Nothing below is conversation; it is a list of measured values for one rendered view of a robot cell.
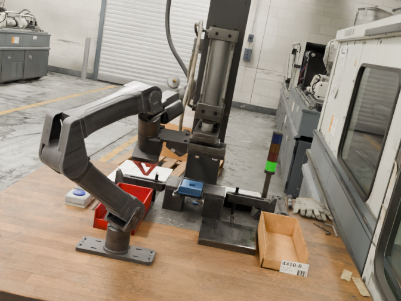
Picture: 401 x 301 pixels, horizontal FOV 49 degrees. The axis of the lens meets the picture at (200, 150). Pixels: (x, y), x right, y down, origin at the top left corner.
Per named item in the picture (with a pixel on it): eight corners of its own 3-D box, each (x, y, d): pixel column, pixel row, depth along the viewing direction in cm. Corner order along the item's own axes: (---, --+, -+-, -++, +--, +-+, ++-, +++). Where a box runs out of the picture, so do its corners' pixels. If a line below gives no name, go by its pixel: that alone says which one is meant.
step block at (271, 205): (253, 219, 155) (258, 195, 152) (253, 216, 157) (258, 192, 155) (271, 223, 154) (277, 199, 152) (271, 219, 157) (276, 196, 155)
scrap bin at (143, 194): (92, 227, 127) (95, 208, 126) (116, 198, 151) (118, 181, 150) (133, 236, 127) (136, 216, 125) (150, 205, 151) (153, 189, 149)
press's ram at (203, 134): (167, 159, 144) (182, 68, 137) (178, 142, 170) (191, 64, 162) (222, 169, 144) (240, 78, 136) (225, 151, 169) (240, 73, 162)
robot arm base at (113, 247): (86, 211, 118) (77, 221, 111) (160, 226, 117) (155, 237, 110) (83, 239, 120) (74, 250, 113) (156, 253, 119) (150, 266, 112)
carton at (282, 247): (259, 270, 122) (265, 244, 120) (256, 232, 146) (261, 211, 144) (305, 279, 121) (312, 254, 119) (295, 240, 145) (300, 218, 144)
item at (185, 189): (178, 194, 141) (179, 185, 140) (183, 180, 156) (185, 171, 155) (199, 198, 141) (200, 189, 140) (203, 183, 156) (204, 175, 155)
